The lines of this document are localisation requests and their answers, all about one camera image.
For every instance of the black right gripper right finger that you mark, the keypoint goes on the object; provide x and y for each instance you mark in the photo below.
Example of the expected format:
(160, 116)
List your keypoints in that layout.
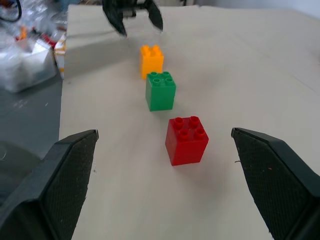
(275, 180)

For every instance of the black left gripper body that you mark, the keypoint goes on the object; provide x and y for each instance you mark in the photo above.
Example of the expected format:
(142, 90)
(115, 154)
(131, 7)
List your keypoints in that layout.
(132, 10)

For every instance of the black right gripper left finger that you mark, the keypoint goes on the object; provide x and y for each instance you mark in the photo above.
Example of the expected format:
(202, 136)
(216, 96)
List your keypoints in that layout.
(57, 180)

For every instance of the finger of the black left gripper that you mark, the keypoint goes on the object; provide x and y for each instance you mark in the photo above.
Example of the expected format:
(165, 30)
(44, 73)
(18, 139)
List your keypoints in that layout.
(155, 15)
(115, 15)

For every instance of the orange toy brick cube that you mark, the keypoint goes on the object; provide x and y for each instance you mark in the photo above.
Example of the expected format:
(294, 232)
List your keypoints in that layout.
(150, 62)

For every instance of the orange and white carton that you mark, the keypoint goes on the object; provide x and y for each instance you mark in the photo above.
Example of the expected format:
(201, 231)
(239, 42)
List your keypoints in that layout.
(60, 53)

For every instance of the green toy brick cube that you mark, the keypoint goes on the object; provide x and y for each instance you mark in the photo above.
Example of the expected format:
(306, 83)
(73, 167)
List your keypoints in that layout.
(161, 96)

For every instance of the small orange object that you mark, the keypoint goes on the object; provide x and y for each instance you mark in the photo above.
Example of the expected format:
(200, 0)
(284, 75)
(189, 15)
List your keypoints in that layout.
(23, 32)

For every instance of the red toy brick cube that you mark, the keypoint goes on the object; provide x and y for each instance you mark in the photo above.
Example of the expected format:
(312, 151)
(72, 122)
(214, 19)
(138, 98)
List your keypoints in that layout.
(186, 147)

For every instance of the clear plastic bags pile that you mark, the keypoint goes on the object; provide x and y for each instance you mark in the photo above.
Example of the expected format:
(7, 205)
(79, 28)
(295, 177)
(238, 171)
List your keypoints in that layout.
(25, 67)

